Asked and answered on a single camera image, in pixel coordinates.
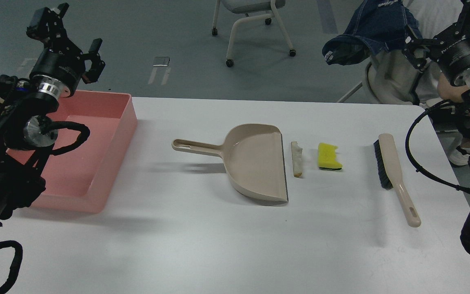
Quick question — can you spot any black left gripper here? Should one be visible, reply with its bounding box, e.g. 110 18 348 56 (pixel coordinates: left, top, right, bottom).
26 2 106 98

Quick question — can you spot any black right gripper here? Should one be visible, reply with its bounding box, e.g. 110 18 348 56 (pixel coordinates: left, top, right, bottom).
402 0 470 88

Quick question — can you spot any beige hand brush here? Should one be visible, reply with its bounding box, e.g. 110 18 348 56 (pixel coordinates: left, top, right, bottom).
373 133 421 228

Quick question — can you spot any yellow sponge piece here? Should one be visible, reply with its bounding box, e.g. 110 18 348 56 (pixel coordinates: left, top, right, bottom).
317 142 343 170

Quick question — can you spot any beige plastic dustpan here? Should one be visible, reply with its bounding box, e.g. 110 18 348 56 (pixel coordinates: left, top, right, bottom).
171 123 288 203

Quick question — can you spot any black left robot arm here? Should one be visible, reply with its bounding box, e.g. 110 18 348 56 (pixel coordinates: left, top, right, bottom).
0 2 106 294

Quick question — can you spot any pink plastic bin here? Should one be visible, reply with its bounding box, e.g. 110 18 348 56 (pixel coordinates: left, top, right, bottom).
6 90 138 214

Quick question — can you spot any person in denim jacket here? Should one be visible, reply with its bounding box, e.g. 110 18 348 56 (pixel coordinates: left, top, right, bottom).
322 0 470 166

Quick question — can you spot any grey floor socket plate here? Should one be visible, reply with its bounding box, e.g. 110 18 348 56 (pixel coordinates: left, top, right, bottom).
152 56 170 67

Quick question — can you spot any white rolling chair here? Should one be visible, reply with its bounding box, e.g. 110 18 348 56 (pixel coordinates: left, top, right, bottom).
212 0 297 68

